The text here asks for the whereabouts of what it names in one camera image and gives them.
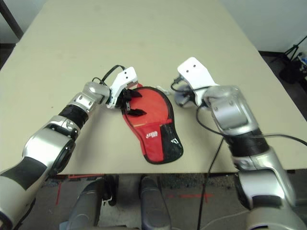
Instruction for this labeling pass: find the black tripod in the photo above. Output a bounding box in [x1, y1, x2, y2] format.
[283, 35, 307, 63]

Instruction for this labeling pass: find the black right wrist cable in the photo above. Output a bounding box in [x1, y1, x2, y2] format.
[170, 76, 307, 230]

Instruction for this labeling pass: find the grey robot leg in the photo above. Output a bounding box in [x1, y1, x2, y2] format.
[68, 176, 118, 230]
[140, 176, 173, 230]

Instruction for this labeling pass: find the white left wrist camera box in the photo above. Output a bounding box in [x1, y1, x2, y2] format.
[105, 66, 139, 110]

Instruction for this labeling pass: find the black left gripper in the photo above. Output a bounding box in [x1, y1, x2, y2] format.
[121, 90, 148, 117]

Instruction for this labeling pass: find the black bag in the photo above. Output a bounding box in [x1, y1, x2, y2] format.
[279, 54, 307, 85]

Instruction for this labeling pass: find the grey robot left leg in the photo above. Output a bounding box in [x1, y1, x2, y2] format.
[68, 176, 118, 230]

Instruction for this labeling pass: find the grey robot right leg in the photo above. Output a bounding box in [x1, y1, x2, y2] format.
[140, 176, 173, 230]

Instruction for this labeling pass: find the white floor cable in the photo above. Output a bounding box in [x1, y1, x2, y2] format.
[203, 210, 250, 230]

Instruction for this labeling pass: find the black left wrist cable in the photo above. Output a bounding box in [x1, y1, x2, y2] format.
[92, 64, 126, 87]

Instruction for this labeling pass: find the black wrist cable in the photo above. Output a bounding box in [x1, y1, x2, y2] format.
[92, 64, 126, 87]
[170, 76, 307, 230]

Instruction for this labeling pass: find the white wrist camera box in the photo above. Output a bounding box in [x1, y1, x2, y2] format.
[177, 57, 221, 106]
[105, 66, 139, 110]

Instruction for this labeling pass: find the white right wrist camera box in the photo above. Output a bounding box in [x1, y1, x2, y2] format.
[177, 57, 221, 106]

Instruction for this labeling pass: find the black red paddle case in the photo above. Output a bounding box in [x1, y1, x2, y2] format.
[119, 83, 185, 166]

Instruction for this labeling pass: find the white fluffy plush ball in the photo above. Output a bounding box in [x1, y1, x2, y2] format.
[154, 82, 197, 109]

